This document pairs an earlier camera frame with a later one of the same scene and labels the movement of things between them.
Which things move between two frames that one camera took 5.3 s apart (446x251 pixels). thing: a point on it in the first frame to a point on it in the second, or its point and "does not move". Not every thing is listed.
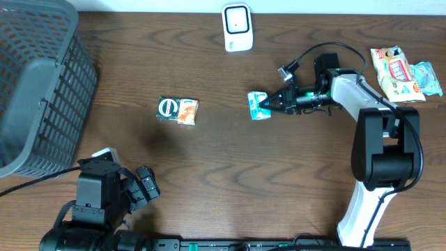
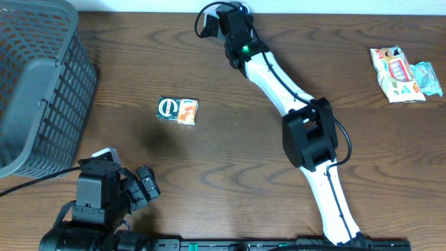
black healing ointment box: (168, 108) does not move
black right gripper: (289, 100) to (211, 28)
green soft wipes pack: (424, 74) does not move
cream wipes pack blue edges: (394, 73) does not move
